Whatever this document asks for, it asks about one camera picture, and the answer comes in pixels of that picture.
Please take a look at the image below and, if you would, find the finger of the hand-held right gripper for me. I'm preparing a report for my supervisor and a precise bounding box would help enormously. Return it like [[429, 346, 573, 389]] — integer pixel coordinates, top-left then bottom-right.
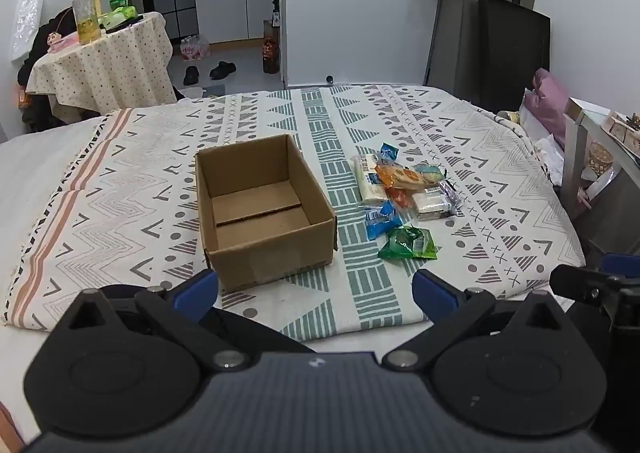
[[550, 263, 621, 306], [600, 253, 640, 284]]

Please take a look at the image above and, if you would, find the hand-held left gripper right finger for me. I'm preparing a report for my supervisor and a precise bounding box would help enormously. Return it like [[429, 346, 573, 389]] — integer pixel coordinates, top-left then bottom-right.
[[382, 269, 576, 374]]

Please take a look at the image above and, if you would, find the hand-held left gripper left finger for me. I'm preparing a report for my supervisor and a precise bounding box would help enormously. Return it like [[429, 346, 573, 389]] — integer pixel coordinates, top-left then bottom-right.
[[62, 269, 252, 374]]

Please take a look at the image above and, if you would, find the green snack packet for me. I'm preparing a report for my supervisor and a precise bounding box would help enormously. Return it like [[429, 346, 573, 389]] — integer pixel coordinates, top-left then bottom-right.
[[377, 226, 438, 260]]

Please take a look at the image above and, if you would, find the brown cardboard box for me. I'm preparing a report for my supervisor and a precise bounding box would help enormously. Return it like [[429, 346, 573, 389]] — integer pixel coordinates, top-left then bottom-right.
[[194, 134, 337, 292]]

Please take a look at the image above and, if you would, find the purple white snack packet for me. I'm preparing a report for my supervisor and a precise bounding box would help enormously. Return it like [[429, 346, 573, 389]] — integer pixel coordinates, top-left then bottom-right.
[[412, 182, 458, 221]]

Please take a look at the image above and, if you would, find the red snack packet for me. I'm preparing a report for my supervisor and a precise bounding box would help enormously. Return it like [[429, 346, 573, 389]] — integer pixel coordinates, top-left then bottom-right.
[[387, 187, 416, 209]]

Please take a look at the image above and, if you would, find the teal cracker packet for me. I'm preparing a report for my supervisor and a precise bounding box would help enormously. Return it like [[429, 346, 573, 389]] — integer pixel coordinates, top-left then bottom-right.
[[412, 164, 447, 189]]

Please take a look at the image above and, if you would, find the orange biscuit packet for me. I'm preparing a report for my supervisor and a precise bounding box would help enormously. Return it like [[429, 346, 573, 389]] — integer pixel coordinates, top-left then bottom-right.
[[375, 164, 426, 191]]

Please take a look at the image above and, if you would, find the long white snack packet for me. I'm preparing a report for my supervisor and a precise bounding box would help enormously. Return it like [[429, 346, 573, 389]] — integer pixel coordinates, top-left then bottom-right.
[[352, 153, 388, 206]]

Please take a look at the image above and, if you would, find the wicker basket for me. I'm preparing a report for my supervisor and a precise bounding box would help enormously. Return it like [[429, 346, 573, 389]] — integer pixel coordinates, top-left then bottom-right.
[[587, 140, 615, 176]]

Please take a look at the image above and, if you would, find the white side table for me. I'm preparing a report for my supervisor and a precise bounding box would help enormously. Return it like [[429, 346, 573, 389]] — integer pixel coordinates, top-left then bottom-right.
[[562, 97, 640, 254]]

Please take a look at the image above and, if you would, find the patterned box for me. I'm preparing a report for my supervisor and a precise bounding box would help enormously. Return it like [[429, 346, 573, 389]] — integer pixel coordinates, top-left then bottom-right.
[[602, 114, 640, 151]]

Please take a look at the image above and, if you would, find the pink pillow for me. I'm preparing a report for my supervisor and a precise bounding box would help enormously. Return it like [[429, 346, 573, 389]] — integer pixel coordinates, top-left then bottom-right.
[[532, 68, 571, 149]]

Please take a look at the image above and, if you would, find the black flat panel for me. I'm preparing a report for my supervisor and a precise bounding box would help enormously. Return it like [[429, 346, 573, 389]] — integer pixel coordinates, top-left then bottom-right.
[[477, 0, 551, 114]]

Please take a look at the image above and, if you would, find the table with dotted tablecloth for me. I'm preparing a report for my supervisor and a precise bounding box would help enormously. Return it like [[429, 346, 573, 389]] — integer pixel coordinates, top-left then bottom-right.
[[26, 12, 177, 124]]

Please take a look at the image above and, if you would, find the pack of water bottles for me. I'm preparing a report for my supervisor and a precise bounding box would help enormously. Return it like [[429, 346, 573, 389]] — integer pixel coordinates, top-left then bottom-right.
[[180, 34, 210, 60]]

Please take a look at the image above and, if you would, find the pile of dark clothes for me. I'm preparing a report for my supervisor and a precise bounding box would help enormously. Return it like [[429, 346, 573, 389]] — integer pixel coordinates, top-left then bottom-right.
[[17, 7, 73, 130]]

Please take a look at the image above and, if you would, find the dark sauce bottle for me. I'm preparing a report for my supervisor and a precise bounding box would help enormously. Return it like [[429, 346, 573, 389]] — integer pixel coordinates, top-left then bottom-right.
[[262, 36, 281, 75]]

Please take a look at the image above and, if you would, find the grey flat board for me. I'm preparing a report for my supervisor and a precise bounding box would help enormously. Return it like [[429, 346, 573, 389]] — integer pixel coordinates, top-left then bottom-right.
[[459, 0, 482, 94]]

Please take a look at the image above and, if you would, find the white cabinet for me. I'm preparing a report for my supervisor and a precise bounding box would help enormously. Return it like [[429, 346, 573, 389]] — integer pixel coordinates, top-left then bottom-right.
[[194, 0, 283, 45]]

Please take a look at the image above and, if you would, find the pink doll box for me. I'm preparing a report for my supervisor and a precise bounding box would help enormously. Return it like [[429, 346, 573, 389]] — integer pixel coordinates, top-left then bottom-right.
[[46, 30, 81, 54]]

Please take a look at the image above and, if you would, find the green tissue pack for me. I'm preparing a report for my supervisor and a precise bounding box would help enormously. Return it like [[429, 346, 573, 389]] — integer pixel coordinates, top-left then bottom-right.
[[98, 6, 138, 31]]

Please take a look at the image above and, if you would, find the cooking oil bottle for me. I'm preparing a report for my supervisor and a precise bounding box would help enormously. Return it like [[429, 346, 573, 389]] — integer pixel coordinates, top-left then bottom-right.
[[71, 0, 102, 45]]

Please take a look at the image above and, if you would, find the clear plastic bag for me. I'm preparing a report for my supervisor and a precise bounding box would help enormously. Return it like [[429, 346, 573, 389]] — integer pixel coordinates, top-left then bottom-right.
[[11, 0, 46, 65]]

